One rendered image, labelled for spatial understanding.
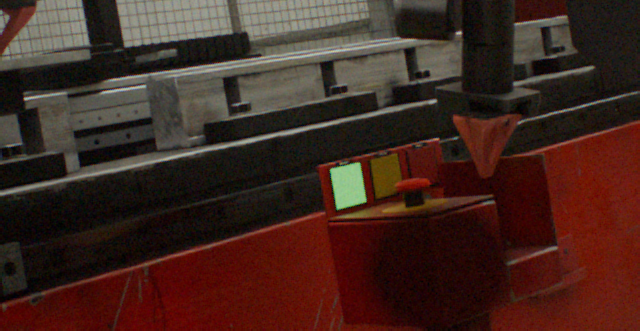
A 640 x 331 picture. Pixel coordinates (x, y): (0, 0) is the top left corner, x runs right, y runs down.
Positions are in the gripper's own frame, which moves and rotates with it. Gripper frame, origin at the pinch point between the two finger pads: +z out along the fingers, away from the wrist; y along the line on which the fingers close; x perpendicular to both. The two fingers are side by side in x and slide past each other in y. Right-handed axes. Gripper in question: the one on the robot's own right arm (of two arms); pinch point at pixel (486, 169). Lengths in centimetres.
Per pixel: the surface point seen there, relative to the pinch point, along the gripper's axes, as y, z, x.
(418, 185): 0.7, -0.2, 10.6
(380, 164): 10.8, 0.2, 5.8
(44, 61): 15, -17, 47
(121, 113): 67, 3, 1
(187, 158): 27.3, -0.5, 20.8
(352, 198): 10.2, 3.0, 11.1
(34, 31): 600, 84, -317
